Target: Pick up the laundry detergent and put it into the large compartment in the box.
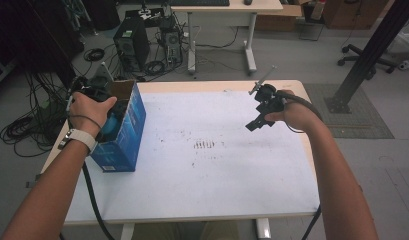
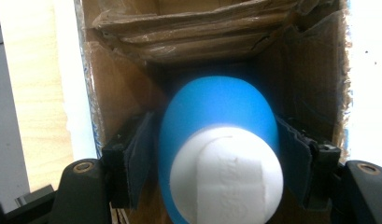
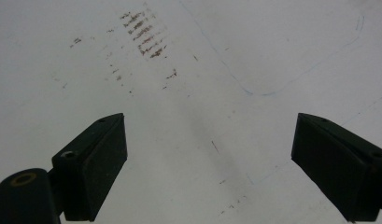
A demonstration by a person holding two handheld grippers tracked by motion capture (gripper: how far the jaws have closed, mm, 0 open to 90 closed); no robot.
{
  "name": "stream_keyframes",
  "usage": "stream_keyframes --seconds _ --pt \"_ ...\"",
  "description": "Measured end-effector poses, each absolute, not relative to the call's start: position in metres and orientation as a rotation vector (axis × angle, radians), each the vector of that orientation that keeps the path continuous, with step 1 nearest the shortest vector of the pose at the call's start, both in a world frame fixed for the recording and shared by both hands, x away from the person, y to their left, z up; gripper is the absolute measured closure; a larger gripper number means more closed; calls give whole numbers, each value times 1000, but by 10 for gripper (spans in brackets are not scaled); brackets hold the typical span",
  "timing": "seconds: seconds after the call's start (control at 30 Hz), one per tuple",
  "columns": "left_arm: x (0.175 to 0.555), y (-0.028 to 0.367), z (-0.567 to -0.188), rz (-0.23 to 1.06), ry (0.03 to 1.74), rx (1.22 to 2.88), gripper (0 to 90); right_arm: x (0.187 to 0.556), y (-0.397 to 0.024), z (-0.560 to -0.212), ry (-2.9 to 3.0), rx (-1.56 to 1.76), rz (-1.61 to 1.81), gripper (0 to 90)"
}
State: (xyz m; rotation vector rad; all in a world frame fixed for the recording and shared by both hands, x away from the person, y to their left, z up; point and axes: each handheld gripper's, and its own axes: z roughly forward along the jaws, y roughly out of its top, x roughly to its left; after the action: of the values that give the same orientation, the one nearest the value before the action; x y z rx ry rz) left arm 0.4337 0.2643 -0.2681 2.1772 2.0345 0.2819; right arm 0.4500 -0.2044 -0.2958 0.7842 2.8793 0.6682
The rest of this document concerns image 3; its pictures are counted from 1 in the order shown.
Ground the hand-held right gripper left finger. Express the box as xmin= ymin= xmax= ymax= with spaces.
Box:
xmin=50 ymin=112 xmax=129 ymax=223

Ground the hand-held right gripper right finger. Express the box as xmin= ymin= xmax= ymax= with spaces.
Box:
xmin=290 ymin=112 xmax=382 ymax=223

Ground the white table mat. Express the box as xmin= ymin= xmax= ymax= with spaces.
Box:
xmin=0 ymin=0 xmax=382 ymax=224

